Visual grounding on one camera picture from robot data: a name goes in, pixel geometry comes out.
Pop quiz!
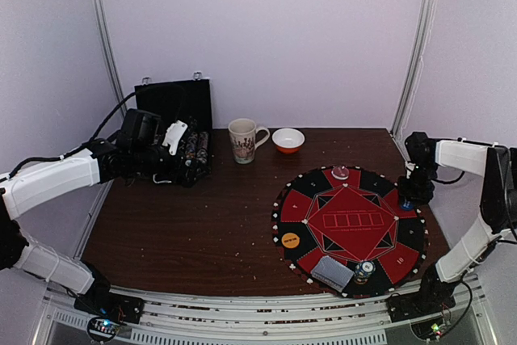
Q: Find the left aluminium frame post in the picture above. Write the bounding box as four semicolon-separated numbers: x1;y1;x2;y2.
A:
92;0;124;102

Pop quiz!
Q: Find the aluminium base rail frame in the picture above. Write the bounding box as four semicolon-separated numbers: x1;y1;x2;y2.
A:
32;276;498;345

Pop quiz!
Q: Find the orange white small bowl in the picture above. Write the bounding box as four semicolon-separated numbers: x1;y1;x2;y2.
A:
272;128;305;154

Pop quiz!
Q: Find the clear red dealer button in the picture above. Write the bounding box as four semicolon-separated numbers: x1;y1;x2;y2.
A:
331;165;350;180

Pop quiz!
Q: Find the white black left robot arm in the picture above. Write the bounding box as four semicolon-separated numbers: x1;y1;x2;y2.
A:
1;109;190;316

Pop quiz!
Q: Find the black poker chip case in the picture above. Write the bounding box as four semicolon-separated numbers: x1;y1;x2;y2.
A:
134;78;213;187

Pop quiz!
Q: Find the aluminium frame post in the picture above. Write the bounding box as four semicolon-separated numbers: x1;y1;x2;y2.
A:
391;0;436;140
92;0;124;102

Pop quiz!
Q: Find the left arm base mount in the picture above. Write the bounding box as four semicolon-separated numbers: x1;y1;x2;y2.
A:
74;293;145;343

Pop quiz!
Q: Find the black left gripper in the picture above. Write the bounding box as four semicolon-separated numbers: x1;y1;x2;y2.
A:
132;145;210;187

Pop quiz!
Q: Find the tall ceramic seashell mug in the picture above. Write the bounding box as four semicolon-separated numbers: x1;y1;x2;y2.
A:
228;118;270;165

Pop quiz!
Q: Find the orange big blind button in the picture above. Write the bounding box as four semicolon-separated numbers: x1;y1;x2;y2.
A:
281;232;301;249

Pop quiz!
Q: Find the right aluminium frame post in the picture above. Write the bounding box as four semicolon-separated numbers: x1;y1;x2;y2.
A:
391;0;436;140

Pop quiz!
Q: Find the green white poker chip stack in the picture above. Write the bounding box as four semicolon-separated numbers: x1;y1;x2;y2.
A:
354;261;376;284

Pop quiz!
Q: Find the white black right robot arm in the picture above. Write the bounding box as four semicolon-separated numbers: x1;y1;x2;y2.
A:
398;132;516;314

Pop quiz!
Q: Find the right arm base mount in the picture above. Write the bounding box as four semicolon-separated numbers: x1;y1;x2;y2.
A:
386;292;456;341

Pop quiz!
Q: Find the blue playing card deck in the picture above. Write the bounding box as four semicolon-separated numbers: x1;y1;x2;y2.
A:
310;255;354;292

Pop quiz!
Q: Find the round red black poker mat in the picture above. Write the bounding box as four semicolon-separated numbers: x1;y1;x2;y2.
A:
271;166;429;298

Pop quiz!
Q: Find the blue small blind button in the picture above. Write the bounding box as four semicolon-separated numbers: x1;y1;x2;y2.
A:
399;198;415;211

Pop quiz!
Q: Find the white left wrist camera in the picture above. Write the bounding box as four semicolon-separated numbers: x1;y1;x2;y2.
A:
162;120;188;156

